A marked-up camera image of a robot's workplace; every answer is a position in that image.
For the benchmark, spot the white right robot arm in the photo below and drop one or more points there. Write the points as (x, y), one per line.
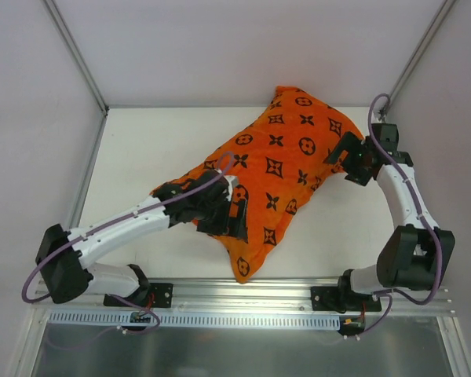
(414, 259)

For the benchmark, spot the white slotted cable duct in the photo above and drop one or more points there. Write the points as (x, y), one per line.
(196, 320)

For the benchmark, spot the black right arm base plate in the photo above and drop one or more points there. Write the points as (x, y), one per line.
(330, 298)

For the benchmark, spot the aluminium mounting rail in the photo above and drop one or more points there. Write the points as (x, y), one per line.
(272, 296)

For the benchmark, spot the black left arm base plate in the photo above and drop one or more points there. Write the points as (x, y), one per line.
(158, 295)

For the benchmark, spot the orange black patterned pillowcase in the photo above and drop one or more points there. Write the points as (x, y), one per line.
(279, 160)

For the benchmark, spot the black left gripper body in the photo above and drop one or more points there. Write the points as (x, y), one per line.
(228, 214)

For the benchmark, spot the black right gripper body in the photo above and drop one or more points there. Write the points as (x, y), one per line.
(349, 155)

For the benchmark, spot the aluminium frame post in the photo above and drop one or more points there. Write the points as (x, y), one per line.
(74, 51)
(418, 53)

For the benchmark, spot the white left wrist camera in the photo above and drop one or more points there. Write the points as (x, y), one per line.
(232, 182)

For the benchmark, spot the right aluminium frame post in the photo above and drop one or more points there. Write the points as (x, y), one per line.
(418, 53)

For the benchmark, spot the left aluminium frame post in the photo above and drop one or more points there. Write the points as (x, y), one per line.
(74, 51)

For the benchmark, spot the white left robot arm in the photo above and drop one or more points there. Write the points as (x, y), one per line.
(69, 259)

